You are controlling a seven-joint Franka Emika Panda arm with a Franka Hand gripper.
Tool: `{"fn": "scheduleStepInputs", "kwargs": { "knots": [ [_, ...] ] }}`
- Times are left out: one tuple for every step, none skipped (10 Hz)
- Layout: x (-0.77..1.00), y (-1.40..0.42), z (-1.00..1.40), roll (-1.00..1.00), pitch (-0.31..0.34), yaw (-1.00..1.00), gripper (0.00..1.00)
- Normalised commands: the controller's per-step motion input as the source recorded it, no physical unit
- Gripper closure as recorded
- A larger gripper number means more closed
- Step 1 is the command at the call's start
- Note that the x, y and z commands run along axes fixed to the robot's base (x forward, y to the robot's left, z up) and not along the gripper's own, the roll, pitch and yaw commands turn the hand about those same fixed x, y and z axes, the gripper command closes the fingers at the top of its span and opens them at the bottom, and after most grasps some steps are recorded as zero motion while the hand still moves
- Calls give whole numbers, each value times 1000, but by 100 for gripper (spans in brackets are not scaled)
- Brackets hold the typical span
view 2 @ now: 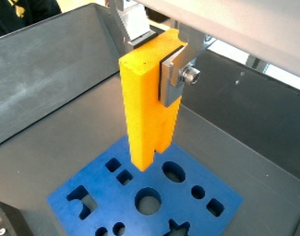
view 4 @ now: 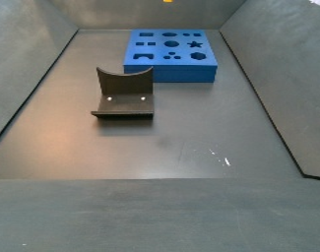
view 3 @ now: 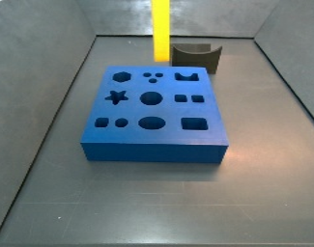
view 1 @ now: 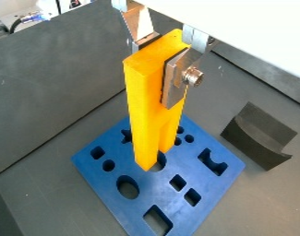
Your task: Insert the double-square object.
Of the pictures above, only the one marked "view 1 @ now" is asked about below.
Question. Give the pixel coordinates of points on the yellow double-square peg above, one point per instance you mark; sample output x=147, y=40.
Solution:
x=154, y=123

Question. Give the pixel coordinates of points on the white and blue equipment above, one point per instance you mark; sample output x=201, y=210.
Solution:
x=23, y=13

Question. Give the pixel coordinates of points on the grey foam wall panel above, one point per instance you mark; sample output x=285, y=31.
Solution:
x=60, y=69

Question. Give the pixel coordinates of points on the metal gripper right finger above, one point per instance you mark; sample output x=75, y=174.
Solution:
x=181, y=67

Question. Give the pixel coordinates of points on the dark grey foam block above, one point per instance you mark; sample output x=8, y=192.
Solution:
x=260, y=136

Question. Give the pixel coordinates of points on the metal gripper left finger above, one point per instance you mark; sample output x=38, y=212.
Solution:
x=135, y=17

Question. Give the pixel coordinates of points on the blue shape-sorting board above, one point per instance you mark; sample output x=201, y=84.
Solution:
x=163, y=202

